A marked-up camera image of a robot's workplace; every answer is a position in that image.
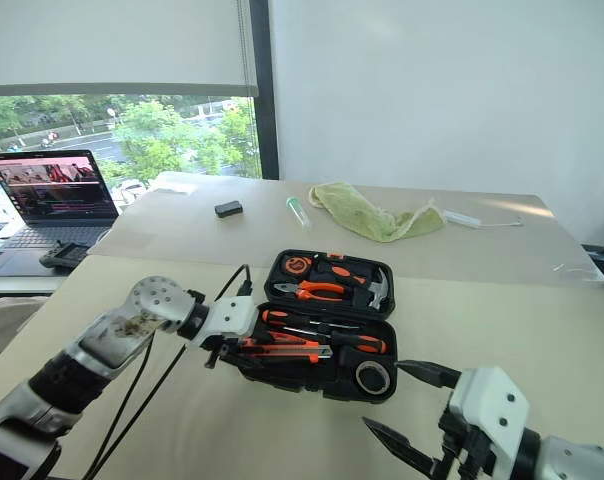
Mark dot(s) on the open laptop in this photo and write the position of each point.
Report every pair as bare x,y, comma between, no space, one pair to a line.
57,195

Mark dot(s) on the short orange black screwdriver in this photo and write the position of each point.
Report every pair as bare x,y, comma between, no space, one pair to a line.
282,316

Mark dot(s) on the black window frame post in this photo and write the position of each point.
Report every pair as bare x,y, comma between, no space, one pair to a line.
264,100

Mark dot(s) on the white adapter block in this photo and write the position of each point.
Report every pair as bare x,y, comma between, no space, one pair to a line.
462,218

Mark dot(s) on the long orange black screwdriver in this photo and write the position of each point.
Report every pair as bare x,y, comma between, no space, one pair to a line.
357,342

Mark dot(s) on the grey fabric seat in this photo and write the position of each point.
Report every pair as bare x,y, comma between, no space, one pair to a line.
7,325

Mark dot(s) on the orange black utility knife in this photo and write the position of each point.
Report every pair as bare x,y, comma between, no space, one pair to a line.
302,350

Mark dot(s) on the green towel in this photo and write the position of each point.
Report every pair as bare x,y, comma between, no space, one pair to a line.
367,212

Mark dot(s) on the small black box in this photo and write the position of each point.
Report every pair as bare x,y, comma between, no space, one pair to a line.
228,209

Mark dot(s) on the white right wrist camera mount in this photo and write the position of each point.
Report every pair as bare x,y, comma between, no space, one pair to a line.
492,405

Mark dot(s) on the orange black tape measure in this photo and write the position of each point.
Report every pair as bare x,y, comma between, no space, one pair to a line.
296,264

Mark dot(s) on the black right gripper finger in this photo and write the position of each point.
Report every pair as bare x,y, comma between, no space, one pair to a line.
402,445
429,375

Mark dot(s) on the black handheld controller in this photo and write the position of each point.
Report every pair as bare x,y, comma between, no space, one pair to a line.
64,255

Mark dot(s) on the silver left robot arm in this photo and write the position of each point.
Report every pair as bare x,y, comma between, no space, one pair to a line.
107,340

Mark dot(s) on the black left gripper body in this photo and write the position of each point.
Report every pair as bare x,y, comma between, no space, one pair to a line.
227,352

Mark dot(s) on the clear tube green cap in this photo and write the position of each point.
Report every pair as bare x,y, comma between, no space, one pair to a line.
298,211

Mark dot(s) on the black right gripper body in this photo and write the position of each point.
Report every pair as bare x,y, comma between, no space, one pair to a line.
462,450

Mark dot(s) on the black tool case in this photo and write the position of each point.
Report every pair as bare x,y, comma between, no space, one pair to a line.
332,380

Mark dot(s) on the white roller blind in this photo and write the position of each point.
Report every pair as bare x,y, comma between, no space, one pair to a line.
112,42

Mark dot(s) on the black electrical tape roll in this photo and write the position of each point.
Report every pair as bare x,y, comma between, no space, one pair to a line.
361,377

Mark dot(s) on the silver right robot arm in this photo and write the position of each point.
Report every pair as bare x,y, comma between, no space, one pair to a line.
572,460

